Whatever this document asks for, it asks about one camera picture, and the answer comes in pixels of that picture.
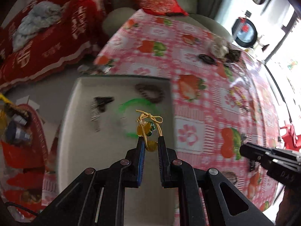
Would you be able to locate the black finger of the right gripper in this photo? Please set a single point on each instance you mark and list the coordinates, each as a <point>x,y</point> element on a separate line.
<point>256,153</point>

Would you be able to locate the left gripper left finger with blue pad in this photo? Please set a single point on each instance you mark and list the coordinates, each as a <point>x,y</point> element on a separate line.
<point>134,172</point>

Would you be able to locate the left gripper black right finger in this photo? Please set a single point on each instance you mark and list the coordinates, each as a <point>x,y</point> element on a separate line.
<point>166,157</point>

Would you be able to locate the green plastic bangle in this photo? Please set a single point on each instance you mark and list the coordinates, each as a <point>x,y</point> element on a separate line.
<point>129,115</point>

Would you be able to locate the silver chain keyring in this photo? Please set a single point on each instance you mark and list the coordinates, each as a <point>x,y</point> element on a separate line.
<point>95,117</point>

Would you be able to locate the small black claw clip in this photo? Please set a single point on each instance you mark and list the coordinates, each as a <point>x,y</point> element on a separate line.
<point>101,102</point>

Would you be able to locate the black beaded hair clip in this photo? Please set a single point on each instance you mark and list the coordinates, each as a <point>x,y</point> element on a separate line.
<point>252,165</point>

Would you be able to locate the white jewelry tray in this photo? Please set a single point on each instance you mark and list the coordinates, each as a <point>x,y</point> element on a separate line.
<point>81,147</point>

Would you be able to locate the red plastic chair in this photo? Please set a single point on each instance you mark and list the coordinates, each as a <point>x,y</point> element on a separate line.
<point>290,138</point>

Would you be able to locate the pink strawberry tablecloth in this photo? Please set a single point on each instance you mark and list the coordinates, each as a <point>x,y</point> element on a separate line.
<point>213,105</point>

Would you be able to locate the leopard print scrunchie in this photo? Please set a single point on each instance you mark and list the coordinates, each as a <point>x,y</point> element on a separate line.
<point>233,56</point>

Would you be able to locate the black oval hair clip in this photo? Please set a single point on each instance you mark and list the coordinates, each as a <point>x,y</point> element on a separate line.
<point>207,59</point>

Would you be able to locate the red round basket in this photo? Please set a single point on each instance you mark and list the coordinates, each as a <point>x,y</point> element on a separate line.
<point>23,165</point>

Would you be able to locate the white scrunchie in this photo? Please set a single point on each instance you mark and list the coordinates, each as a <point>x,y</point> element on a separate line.
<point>219,47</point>

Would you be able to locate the round black mirror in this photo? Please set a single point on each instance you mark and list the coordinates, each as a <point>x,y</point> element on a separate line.
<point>244,32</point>

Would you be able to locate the red bed blanket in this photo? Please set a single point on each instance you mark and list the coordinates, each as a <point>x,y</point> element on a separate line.
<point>78,32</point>

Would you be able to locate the red embroidered cushion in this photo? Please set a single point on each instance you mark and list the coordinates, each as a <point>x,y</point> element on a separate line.
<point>160,7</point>

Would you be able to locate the grey knitted cloth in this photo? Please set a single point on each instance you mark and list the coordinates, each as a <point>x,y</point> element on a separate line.
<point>41,16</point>

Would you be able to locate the beige green sofa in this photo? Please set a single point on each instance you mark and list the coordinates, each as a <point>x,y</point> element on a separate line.
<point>189,11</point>

